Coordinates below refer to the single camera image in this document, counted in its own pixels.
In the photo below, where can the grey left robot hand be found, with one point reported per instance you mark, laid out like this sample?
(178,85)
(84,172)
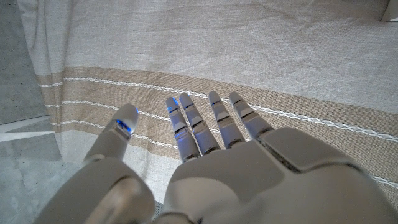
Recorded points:
(248,180)

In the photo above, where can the beige striped curtain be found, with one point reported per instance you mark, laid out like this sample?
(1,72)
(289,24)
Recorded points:
(217,46)

